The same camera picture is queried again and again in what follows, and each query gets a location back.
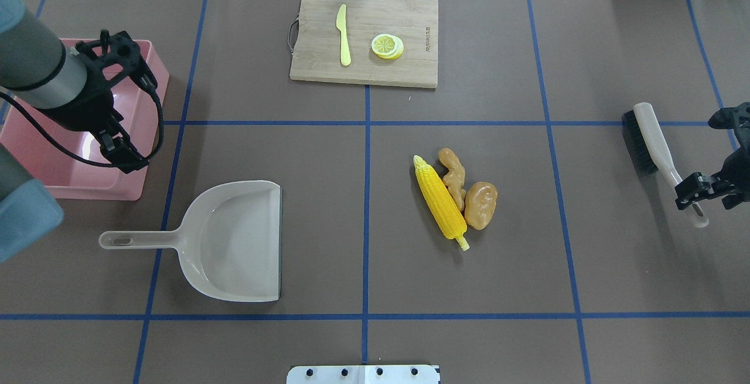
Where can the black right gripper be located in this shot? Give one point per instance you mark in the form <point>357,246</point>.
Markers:
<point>739,168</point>

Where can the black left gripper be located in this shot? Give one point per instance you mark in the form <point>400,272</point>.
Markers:
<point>88,104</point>

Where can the beige brush black bristles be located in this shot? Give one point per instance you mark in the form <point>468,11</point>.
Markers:
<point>646,144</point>

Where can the beige dustpan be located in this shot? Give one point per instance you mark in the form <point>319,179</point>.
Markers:
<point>228,242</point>

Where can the brown toy potato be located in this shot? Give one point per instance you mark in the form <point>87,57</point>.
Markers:
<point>480,204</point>

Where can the tan toy ginger root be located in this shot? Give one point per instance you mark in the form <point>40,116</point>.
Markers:
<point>454,179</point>

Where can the yellow toy corn cob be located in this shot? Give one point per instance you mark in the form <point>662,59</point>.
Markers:
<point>445,212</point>

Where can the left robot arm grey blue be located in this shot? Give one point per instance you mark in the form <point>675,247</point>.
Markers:
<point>71,86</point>

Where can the pink plastic bin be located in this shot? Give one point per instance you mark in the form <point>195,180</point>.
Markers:
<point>66,178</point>

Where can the bamboo cutting board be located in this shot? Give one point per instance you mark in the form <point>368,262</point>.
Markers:
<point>315,54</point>

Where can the yellow plastic knife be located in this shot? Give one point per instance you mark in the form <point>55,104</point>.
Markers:
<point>341,26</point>

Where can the yellow lemon slices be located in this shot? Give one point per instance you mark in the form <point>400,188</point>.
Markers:
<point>387,46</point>

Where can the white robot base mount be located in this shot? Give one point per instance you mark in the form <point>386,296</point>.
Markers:
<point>418,373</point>

